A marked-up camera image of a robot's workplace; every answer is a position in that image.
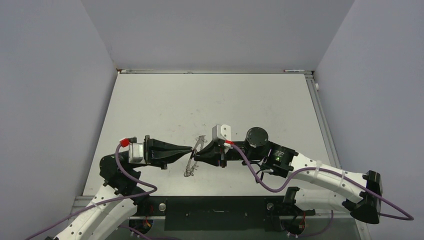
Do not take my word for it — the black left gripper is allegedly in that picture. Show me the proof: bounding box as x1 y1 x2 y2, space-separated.
129 134 193 169

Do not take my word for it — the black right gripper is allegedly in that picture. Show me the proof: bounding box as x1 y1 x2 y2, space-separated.
194 139 264 167

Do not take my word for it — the metal disc with keyrings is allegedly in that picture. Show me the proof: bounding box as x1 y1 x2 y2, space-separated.
183 135 208 178

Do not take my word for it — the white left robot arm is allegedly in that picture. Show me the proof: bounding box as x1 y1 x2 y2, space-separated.
54 136 194 240

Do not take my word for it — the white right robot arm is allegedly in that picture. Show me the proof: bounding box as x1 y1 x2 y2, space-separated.
193 125 382 225

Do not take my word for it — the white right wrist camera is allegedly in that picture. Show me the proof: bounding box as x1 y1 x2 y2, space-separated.
212 124 232 142

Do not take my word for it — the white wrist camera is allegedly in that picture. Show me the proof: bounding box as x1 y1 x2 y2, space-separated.
212 124 232 142
119 137 146 165

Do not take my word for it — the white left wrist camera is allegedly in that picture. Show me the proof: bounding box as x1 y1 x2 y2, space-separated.
119 137 146 165

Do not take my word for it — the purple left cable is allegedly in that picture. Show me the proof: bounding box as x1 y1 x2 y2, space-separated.
24 143 159 240

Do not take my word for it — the purple cable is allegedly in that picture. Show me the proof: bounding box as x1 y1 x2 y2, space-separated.
24 143 159 240
224 140 415 222

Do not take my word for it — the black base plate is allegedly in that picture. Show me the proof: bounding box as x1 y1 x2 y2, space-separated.
129 196 316 234

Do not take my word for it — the aluminium rear rail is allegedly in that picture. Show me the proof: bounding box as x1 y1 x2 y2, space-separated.
117 69 314 75

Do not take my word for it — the aluminium rail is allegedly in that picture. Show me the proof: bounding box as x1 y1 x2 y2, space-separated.
117 69 314 75
305 73 341 169

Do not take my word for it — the pen on rear rail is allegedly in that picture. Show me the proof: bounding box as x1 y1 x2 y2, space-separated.
283 69 306 73

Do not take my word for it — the aluminium right rail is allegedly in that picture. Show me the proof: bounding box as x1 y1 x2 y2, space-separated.
305 73 341 169

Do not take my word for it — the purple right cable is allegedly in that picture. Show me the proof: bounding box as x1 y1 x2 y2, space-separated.
224 140 415 222

